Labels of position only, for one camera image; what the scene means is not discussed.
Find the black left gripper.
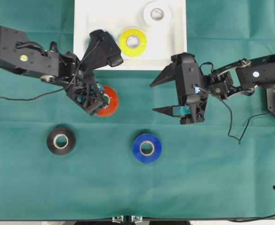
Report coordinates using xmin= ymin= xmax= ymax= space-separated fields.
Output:
xmin=66 ymin=70 xmax=104 ymax=116

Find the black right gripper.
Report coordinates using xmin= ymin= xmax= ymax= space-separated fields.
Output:
xmin=149 ymin=52 xmax=208 ymax=124

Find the red tape roll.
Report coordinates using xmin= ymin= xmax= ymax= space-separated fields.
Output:
xmin=97 ymin=85 xmax=119 ymax=117

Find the yellow tape roll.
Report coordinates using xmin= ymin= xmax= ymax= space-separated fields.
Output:
xmin=119 ymin=28 xmax=147 ymax=58

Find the white tape roll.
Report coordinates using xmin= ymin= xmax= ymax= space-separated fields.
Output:
xmin=143 ymin=0 xmax=172 ymax=27

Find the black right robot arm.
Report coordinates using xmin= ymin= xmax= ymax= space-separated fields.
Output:
xmin=150 ymin=52 xmax=275 ymax=124

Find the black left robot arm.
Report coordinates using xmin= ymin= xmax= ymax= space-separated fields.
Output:
xmin=0 ymin=26 xmax=109 ymax=116

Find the black tape roll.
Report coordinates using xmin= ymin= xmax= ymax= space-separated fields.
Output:
xmin=46 ymin=127 xmax=76 ymax=155

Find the white plastic case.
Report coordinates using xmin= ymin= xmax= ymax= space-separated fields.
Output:
xmin=73 ymin=0 xmax=187 ymax=70

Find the blue tape roll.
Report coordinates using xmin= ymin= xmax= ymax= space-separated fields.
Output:
xmin=133 ymin=133 xmax=162 ymax=164

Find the green table cloth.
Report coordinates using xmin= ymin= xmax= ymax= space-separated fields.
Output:
xmin=0 ymin=0 xmax=275 ymax=221

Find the black left camera cable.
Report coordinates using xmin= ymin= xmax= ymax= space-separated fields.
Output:
xmin=0 ymin=39 xmax=104 ymax=102

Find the black camera cable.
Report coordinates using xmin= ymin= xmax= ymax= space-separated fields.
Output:
xmin=193 ymin=85 xmax=275 ymax=145
xmin=0 ymin=39 xmax=104 ymax=102

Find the black right camera cable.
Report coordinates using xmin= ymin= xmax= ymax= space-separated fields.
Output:
xmin=193 ymin=85 xmax=275 ymax=145

